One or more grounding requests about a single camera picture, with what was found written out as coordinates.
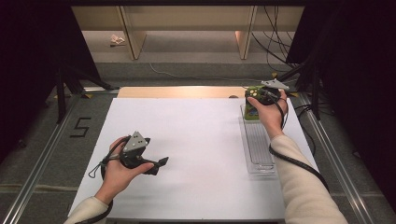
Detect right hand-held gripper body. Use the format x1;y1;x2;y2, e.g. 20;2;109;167
258;78;290;105

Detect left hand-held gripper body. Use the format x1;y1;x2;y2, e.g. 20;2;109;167
119;131;159;176

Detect green clown phone case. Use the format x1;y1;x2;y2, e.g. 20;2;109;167
244;86;264;122

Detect clear plastic tray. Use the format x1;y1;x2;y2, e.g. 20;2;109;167
239;103;278;175

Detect person's right hand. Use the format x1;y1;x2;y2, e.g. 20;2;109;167
246;89;289;140

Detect person's left hand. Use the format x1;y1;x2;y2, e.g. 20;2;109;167
95;136;155;205

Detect white board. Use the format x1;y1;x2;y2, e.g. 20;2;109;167
67;97;319;220

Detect black tripod stand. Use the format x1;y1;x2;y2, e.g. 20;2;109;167
275;57;322;121
55;65;120;124

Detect black curtain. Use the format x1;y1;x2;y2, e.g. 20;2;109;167
285;0;396;214
0;0;101;162

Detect crumpled paper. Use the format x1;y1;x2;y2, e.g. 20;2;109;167
109;34;126;48

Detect light wooden desk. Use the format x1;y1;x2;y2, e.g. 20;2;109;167
71;5;305;61

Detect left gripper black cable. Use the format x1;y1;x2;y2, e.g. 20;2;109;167
74;135;133;224

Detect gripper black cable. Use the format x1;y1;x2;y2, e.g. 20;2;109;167
74;135;133;224
268;89;332;193

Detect thin black floor cable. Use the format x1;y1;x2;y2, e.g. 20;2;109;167
293;103;317;157

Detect bundle of black cables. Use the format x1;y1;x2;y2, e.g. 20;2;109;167
251;5;301;73

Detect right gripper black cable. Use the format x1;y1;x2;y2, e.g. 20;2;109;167
268;89;332;193

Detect metal floor rail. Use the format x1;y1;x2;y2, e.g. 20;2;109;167
0;92;83;224
298;92;375;224

